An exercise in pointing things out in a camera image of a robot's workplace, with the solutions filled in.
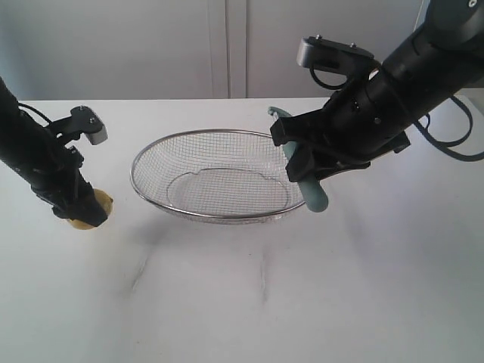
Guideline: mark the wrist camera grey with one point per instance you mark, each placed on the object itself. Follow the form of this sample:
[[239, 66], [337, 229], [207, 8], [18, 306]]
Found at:
[[81, 121], [334, 57]]

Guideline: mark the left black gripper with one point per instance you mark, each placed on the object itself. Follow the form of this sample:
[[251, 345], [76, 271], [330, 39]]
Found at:
[[70, 196]]

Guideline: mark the yellow lemon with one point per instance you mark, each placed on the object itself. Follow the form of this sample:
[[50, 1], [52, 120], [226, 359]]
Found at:
[[91, 211]]

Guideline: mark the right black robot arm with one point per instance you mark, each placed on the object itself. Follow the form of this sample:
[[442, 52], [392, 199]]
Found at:
[[442, 56]]

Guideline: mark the metal wire mesh basket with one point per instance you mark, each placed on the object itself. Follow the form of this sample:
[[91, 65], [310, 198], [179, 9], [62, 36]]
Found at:
[[219, 176]]

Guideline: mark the white cabinet doors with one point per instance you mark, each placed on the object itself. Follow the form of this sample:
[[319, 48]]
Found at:
[[67, 50]]

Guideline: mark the teal handled peeler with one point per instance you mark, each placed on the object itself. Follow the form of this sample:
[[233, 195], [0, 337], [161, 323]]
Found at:
[[313, 194]]

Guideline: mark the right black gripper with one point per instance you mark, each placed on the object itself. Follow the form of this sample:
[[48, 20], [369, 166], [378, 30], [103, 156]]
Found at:
[[360, 123]]

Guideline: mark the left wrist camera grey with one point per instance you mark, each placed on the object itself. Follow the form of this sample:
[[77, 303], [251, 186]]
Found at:
[[81, 121]]

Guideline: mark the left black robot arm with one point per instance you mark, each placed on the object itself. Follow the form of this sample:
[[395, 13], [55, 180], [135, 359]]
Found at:
[[36, 149]]

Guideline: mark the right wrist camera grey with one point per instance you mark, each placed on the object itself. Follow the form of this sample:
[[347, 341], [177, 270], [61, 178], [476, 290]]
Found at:
[[334, 57]]

